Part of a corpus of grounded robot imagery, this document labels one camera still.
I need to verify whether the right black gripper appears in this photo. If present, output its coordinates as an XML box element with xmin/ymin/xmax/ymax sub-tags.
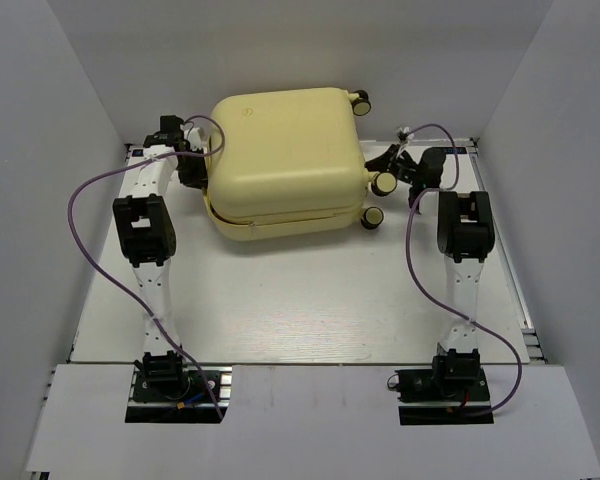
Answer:
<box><xmin>358</xmin><ymin>142</ymin><xmax>424</xmax><ymax>185</ymax></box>

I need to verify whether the yellow suitcase with black lining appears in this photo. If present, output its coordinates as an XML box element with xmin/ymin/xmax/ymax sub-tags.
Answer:
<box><xmin>203</xmin><ymin>87</ymin><xmax>397</xmax><ymax>241</ymax></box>

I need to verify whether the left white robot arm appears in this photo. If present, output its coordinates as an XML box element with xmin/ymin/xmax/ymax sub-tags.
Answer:
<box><xmin>113</xmin><ymin>128</ymin><xmax>192</xmax><ymax>399</ymax></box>

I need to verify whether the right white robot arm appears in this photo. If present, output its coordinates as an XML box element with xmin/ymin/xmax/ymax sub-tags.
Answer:
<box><xmin>365</xmin><ymin>144</ymin><xmax>495</xmax><ymax>399</ymax></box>

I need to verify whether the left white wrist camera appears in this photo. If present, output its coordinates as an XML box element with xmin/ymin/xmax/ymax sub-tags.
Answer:
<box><xmin>185</xmin><ymin>126</ymin><xmax>207</xmax><ymax>151</ymax></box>

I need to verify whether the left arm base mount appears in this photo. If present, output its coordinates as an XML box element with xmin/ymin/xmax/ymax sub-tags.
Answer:
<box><xmin>124</xmin><ymin>368</ymin><xmax>232</xmax><ymax>425</ymax></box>

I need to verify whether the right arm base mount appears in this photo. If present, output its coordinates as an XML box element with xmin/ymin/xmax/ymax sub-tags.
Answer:
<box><xmin>386</xmin><ymin>368</ymin><xmax>494</xmax><ymax>426</ymax></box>

